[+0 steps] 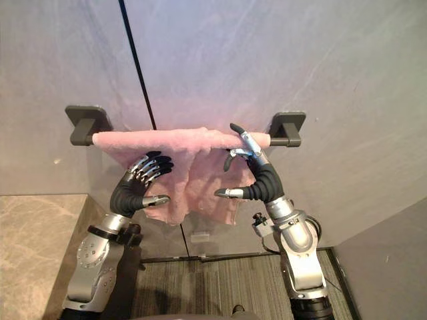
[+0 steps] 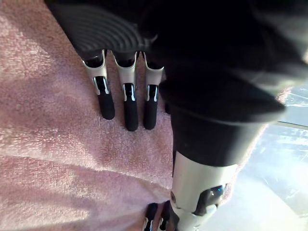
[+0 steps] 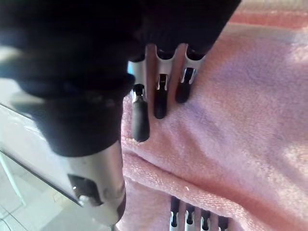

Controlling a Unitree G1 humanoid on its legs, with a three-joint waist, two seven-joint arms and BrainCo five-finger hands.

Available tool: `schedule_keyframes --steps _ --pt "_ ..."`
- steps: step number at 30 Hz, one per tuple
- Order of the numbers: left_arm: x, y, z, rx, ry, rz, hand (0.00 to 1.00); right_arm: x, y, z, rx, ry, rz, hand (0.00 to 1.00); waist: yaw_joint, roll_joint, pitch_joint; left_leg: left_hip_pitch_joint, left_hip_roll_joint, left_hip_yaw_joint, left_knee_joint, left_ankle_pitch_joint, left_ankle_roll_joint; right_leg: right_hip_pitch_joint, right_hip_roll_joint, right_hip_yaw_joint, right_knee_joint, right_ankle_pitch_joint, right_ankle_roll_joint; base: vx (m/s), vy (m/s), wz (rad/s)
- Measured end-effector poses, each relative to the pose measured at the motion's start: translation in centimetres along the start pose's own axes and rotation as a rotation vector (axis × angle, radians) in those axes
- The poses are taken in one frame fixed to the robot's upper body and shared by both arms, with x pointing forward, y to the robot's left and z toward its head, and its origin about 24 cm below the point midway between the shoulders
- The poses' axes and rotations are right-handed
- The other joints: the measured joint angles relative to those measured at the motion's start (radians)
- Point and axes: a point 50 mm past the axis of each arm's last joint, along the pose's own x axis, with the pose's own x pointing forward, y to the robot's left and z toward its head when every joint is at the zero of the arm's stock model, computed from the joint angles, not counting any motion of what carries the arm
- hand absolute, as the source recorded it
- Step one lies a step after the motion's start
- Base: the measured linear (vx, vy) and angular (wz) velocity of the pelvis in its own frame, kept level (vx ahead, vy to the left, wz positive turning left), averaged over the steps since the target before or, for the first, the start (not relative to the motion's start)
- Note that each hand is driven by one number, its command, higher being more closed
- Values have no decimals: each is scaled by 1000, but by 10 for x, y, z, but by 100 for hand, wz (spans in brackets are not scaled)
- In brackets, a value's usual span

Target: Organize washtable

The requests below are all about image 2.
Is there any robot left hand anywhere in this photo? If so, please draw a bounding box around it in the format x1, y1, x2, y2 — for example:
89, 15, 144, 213
44, 0, 308, 231

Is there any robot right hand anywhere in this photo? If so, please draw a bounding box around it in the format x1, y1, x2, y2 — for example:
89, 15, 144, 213
143, 202, 172, 231

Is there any pink terry towel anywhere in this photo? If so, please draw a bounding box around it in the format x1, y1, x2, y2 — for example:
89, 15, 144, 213
0, 0, 293, 231

